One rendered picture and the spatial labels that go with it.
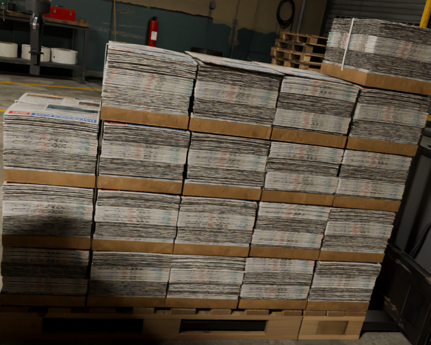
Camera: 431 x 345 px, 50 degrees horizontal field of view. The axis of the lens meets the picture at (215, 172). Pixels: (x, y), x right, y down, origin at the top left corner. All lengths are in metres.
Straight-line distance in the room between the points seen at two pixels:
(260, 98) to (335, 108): 0.28
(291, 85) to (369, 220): 0.64
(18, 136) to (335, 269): 1.27
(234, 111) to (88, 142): 0.49
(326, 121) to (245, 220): 0.46
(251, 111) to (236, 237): 0.47
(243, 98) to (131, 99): 0.37
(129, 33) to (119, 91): 7.06
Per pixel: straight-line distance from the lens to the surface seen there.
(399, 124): 1.84
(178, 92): 1.53
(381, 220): 1.94
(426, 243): 2.46
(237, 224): 1.70
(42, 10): 1.65
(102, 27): 8.41
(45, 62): 7.50
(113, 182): 1.58
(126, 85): 1.52
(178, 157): 1.57
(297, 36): 8.00
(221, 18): 9.35
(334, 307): 2.05
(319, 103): 1.67
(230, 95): 1.56
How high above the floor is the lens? 1.18
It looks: 17 degrees down
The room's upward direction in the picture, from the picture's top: 10 degrees clockwise
